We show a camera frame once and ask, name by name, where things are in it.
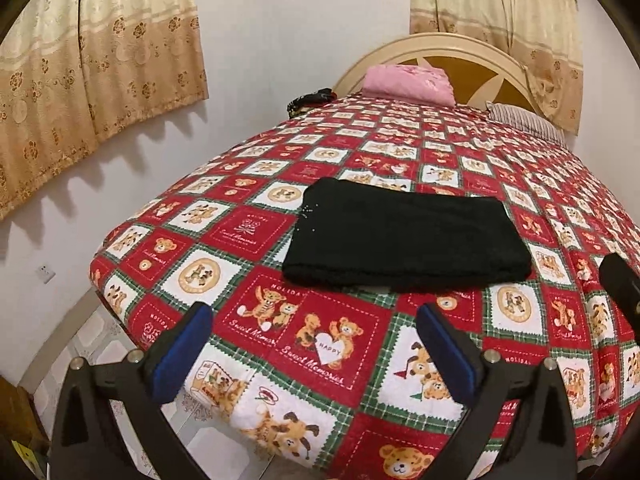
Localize red teddy bear bedspread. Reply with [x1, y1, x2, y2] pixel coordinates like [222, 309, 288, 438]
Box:
[90, 93, 639, 479]

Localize white wall socket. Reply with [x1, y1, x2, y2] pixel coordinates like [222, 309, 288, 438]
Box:
[36, 264, 55, 284]

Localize beige floral right curtain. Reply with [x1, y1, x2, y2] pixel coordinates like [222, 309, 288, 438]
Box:
[410, 0, 584, 134]

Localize dark patterned cloth bundle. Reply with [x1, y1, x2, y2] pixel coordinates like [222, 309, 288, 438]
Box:
[286, 88, 337, 119]

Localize striped grey pillow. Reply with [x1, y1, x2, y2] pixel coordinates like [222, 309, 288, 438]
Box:
[486, 102, 567, 148]

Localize black pants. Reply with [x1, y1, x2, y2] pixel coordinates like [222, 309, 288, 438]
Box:
[282, 178, 533, 292]

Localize cream wooden headboard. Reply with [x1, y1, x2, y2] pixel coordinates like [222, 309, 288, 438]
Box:
[334, 32, 541, 114]

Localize beige floral left curtain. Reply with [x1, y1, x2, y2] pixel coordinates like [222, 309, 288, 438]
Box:
[1, 0, 208, 216]

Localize pink folded blanket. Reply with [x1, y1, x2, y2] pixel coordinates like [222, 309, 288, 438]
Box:
[361, 64, 456, 106]

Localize beige floral curtain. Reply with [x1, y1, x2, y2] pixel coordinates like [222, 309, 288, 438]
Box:
[410, 0, 584, 134]
[1, 0, 208, 216]

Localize brown wooden furniture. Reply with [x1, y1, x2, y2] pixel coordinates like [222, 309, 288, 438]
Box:
[0, 377, 50, 479]

